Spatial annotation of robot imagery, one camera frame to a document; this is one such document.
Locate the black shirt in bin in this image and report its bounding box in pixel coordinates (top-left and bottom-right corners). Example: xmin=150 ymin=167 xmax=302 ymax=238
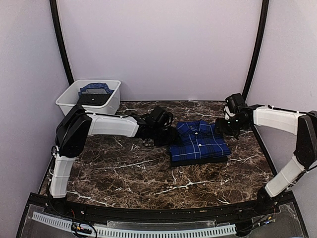
xmin=76 ymin=94 xmax=110 ymax=106

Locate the blue plaid long sleeve shirt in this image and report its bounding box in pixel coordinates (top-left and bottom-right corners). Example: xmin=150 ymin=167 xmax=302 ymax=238
xmin=169 ymin=120 xmax=231 ymax=160

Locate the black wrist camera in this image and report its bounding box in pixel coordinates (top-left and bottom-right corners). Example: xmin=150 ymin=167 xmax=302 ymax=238
xmin=225 ymin=93 xmax=247 ymax=114
xmin=149 ymin=106 xmax=173 ymax=127

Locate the black vertical frame post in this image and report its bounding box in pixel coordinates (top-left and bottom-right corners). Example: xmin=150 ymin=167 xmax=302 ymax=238
xmin=242 ymin=0 xmax=269 ymax=100
xmin=49 ymin=0 xmax=74 ymax=86

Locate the blue patterned shirt in bin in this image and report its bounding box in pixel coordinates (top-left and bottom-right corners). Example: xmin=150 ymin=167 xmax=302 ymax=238
xmin=78 ymin=83 xmax=114 ymax=96

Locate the black vertical frame post left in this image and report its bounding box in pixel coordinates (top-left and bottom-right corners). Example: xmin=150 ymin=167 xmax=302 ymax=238
xmin=49 ymin=0 xmax=74 ymax=86

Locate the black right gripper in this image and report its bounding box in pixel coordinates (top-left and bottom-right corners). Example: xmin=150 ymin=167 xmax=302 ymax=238
xmin=213 ymin=115 xmax=247 ymax=136

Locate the white slotted cable duct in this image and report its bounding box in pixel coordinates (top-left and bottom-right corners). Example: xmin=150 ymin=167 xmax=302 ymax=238
xmin=32 ymin=212 xmax=236 ymax=238

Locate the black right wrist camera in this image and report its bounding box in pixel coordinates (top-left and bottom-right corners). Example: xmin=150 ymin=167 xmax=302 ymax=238
xmin=225 ymin=93 xmax=247 ymax=114

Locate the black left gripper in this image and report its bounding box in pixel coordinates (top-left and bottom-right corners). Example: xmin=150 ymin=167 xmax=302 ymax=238
xmin=151 ymin=125 xmax=181 ymax=147

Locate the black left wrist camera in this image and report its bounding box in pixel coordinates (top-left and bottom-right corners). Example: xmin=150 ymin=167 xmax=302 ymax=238
xmin=149 ymin=106 xmax=173 ymax=127

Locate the black vertical frame post right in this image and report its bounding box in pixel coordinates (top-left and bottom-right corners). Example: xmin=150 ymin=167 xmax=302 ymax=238
xmin=242 ymin=0 xmax=269 ymax=100

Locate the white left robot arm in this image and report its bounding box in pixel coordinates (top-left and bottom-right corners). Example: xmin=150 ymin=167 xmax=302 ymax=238
xmin=49 ymin=105 xmax=178 ymax=216

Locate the black front rail base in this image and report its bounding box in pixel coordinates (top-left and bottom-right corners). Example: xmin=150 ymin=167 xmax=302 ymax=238
xmin=16 ymin=192 xmax=308 ymax=238

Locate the white plastic bin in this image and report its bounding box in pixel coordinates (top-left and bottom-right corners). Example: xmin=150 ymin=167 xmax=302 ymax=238
xmin=55 ymin=79 xmax=121 ymax=115

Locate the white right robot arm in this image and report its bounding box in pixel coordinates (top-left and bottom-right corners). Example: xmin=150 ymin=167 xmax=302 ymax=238
xmin=215 ymin=105 xmax=317 ymax=215

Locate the black shirt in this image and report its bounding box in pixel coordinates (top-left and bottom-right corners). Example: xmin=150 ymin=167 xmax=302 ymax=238
xmin=76 ymin=94 xmax=110 ymax=106
xmin=170 ymin=156 xmax=228 ymax=167

